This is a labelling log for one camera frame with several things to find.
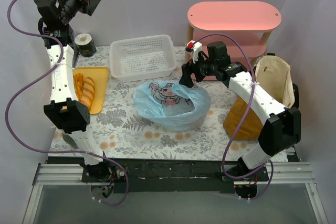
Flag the aluminium rail frame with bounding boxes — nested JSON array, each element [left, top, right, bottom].
[[23, 162, 328, 223]]

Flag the pink three-tier shelf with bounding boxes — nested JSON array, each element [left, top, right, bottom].
[[185, 1, 282, 67]]

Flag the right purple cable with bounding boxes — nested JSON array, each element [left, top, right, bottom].
[[194, 33, 274, 201]]

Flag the yellow canvas tote bag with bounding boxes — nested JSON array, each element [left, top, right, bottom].
[[223, 53, 298, 141]]

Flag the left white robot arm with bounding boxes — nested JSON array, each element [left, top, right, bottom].
[[34, 0, 112, 182]]

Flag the orange twisted snack food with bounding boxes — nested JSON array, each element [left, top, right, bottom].
[[74, 73, 83, 101]]

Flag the white plastic basket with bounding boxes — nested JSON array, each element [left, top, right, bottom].
[[109, 35, 177, 82]]

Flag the blue plastic grocery bag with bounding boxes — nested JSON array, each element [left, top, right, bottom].
[[133, 80, 211, 131]]

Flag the yellow plastic tray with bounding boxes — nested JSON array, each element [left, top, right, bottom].
[[73, 67, 109, 115]]

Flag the floral table mat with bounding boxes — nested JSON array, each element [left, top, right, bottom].
[[48, 46, 289, 163]]

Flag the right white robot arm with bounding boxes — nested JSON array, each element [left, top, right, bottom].
[[179, 40, 301, 181]]

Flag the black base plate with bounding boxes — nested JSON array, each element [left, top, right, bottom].
[[81, 158, 269, 194]]

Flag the dark tape roll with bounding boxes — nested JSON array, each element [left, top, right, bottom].
[[75, 34, 97, 57]]

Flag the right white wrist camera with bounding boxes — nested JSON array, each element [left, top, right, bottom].
[[185, 40, 203, 63]]

